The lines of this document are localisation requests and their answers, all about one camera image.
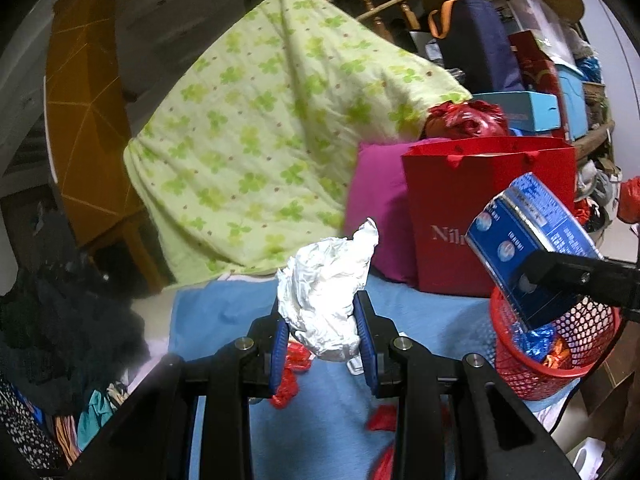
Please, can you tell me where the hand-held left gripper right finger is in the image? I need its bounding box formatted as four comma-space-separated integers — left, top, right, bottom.
352, 290, 571, 480

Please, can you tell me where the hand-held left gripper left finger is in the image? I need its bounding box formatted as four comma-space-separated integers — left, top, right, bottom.
65, 305, 292, 480

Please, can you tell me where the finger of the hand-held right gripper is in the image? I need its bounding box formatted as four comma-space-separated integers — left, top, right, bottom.
520, 250, 640, 323

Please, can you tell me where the red mesh basket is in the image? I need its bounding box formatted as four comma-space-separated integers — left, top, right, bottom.
489, 285, 622, 402

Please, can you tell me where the blue printed carton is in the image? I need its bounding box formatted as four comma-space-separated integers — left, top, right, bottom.
465, 172, 603, 331

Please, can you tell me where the white paper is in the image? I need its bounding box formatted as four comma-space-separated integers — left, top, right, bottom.
276, 217, 379, 363

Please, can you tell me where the red plastic scrap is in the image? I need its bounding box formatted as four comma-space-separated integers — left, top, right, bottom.
370, 447, 401, 480
367, 405, 401, 433

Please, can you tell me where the blue foil wrapper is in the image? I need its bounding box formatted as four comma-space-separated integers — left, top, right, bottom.
510, 325, 558, 361

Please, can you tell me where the light blue blanket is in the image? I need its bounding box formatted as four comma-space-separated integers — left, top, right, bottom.
167, 270, 581, 480

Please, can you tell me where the orange foil wrapper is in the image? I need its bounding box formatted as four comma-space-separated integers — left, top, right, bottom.
542, 337, 573, 371

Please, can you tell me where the red orange plastic bag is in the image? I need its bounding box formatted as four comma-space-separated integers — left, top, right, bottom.
617, 175, 640, 223

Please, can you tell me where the wooden shelf board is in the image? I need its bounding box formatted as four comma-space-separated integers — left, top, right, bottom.
575, 120, 616, 161

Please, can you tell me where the magenta pillow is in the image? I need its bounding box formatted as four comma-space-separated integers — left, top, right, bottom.
344, 141, 421, 286

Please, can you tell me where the red paper bag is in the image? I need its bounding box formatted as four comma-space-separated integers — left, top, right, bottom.
401, 136, 577, 297

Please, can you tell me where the teal cardboard box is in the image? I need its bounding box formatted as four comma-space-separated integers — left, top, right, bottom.
472, 91, 561, 131

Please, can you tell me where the crumpled red plastic bag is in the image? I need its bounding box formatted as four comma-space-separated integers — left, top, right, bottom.
425, 100, 510, 140

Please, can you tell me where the teal cloth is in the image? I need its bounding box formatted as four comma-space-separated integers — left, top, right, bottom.
75, 387, 118, 448

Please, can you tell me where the dark clothes pile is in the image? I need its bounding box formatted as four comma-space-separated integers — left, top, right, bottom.
0, 255, 151, 416

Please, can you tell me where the green floral blanket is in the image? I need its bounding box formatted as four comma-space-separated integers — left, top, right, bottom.
122, 0, 473, 283

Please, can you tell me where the black white spotted cloth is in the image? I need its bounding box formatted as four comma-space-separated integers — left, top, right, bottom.
0, 380, 66, 471

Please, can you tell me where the clear plastic container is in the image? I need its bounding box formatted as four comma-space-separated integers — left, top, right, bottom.
502, 0, 566, 36

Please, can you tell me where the orange wooden cabinet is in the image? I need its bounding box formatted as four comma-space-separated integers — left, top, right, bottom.
44, 0, 171, 291

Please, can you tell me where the navy bag with orange handles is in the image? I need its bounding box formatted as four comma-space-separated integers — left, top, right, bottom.
427, 0, 526, 96

